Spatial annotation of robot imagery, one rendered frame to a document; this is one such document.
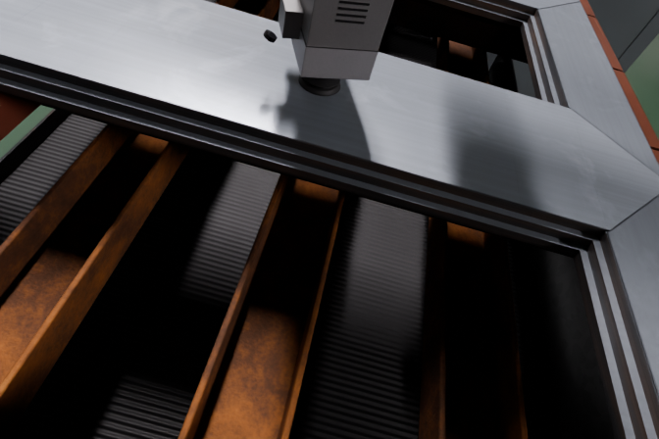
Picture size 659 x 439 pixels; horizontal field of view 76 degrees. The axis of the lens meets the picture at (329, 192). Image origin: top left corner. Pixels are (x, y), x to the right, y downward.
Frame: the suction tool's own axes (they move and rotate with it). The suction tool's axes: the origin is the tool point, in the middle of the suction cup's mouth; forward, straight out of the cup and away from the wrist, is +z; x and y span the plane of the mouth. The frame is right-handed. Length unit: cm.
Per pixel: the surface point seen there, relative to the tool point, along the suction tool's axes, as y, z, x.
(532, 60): -10.2, 0.8, 33.3
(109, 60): -1.8, -1.3, -19.3
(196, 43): -5.5, -1.3, -11.7
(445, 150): 9.5, -1.2, 10.3
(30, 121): -87, 83, -67
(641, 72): -142, 83, 249
